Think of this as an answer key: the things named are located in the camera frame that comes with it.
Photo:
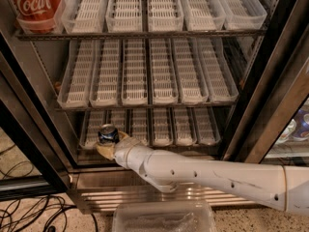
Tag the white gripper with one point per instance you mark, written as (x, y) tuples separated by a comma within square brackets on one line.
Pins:
[(122, 151)]

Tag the blue pepsi can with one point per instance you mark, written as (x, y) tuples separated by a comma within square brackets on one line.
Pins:
[(108, 133)]

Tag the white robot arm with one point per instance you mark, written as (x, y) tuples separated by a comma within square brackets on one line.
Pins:
[(283, 188)]

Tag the bottom shelf tray two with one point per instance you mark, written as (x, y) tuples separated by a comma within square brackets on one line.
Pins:
[(116, 119)]

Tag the shelf tray two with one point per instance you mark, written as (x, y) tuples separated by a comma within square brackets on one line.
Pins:
[(116, 119), (106, 75), (84, 16)]

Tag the bottom shelf tray one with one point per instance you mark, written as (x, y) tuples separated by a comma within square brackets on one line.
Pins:
[(89, 135)]

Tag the bottom shelf tray three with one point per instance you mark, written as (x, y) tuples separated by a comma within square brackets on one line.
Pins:
[(138, 124)]

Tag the shelf tray three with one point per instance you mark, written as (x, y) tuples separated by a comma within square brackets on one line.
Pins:
[(134, 82), (124, 16), (138, 124)]

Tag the bottom shelf tray four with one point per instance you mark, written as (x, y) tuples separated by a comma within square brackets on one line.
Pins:
[(162, 135)]

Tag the shelf tray four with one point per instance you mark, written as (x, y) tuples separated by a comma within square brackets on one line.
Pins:
[(165, 15), (164, 84), (162, 135)]

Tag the middle shelf tray two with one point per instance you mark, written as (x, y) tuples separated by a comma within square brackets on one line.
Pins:
[(106, 75)]

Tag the middle shelf tray one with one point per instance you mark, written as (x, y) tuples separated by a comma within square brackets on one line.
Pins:
[(75, 87)]

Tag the bottom shelf tray five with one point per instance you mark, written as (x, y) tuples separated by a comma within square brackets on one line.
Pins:
[(184, 131)]

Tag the shelf tray five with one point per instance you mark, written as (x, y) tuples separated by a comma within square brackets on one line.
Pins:
[(184, 131), (203, 15), (191, 81)]

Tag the middle shelf tray four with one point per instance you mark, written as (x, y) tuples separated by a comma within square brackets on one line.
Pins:
[(164, 84)]

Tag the glass fridge door left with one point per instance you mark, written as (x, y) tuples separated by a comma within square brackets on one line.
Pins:
[(20, 127)]

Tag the bottom shelf tray six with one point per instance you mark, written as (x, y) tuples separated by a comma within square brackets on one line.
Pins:
[(206, 127)]

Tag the shelf tray six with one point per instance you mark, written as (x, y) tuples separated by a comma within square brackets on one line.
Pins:
[(220, 82), (206, 127), (243, 14)]

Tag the middle shelf tray three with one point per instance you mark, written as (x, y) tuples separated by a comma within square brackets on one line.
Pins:
[(134, 82)]

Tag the middle shelf tray five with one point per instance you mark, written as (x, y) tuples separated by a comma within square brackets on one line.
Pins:
[(191, 81)]

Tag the stainless steel fridge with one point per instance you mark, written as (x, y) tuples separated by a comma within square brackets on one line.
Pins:
[(40, 45)]

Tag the middle shelf tray six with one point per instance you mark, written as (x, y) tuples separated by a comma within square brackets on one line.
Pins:
[(220, 82)]

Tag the top shelf tray three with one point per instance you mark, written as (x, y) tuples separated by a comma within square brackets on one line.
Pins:
[(124, 16)]

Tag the top shelf tray two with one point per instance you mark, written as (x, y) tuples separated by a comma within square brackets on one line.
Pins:
[(84, 16)]

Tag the top shelf tray four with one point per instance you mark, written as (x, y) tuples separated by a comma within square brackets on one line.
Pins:
[(165, 15)]

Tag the red coca-cola can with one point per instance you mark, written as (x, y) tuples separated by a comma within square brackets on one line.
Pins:
[(37, 4)]

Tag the top shelf tray five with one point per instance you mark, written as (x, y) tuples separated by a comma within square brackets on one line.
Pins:
[(203, 15)]

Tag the white can behind door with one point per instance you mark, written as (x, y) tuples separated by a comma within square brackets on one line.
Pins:
[(284, 136)]

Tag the top shelf tray six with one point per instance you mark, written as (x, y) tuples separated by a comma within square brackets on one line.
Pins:
[(243, 14)]

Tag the blue can behind door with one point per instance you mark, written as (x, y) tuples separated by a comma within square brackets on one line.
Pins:
[(301, 132)]

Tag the clear plastic bin on floor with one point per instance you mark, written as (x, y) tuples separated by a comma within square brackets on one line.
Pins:
[(171, 216)]

